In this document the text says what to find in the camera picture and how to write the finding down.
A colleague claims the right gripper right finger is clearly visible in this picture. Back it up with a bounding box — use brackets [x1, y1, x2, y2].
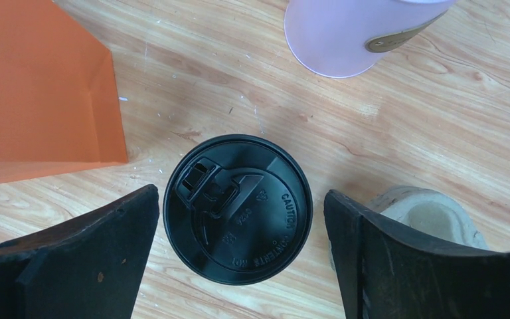
[323, 189, 510, 318]

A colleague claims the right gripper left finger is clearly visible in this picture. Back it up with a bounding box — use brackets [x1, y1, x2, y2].
[0, 184, 160, 318]

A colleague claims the black cup lid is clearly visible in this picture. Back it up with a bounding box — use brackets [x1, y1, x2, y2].
[163, 134, 313, 286]

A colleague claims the orange paper bag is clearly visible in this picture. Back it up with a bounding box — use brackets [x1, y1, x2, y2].
[0, 1, 128, 183]

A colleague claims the cardboard cup carrier tray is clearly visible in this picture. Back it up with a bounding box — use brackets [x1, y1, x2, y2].
[365, 185, 489, 251]

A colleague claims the pink straw holder cup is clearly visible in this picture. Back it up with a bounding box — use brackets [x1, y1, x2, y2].
[284, 0, 455, 78]

